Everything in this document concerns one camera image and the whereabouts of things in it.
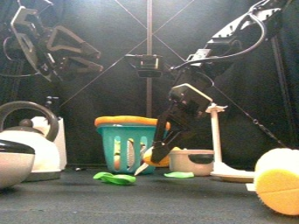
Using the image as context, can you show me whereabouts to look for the yellow toy corn top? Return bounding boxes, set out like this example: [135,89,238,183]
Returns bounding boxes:
[133,145,183,177]

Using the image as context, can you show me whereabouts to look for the teal basket with orange rim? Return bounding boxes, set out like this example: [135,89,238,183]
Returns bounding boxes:
[93,115,172,176]

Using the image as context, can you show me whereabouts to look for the green toy corn husk leaf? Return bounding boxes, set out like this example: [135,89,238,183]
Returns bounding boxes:
[92,171,137,186]
[163,171,195,179]

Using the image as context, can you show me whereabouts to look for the white stand with round base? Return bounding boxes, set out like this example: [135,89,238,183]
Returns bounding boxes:
[204,102,258,184]

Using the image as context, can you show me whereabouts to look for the white pot with black rim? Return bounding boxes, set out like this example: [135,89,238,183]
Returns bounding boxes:
[0,139,36,191]

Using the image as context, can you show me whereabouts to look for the black diagonal frame strut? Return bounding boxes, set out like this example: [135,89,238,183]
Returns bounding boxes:
[212,85,290,149]

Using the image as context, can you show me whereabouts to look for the grey vertical frame pole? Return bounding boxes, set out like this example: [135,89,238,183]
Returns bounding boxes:
[144,0,155,118]

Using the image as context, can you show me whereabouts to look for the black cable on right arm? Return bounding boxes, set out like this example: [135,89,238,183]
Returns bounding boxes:
[171,0,274,72]

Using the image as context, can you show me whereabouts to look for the white kettle with black handle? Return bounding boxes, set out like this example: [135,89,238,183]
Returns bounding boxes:
[0,101,63,182]

